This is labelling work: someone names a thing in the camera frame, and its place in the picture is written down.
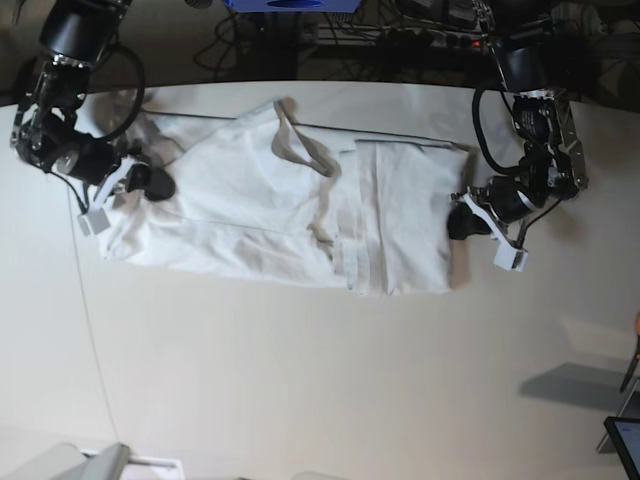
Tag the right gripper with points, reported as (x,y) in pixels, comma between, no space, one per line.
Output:
(110,177)

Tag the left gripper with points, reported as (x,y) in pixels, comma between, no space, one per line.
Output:
(490,210)

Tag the white T-shirt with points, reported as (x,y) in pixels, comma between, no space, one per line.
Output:
(262,197)

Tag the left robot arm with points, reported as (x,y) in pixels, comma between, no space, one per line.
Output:
(508,49)

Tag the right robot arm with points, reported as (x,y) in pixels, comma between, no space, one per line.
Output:
(77,39)

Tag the blue box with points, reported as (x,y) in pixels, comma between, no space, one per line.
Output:
(284,6)

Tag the black power strip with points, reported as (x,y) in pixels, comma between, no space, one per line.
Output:
(421,38)

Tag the computer monitor screen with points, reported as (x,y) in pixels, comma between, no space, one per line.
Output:
(624,434)

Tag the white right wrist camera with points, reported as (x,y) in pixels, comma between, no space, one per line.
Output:
(94,222)

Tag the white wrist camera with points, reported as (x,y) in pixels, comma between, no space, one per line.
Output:
(94,222)
(510,258)

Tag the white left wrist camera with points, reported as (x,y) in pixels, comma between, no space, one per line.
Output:
(510,258)

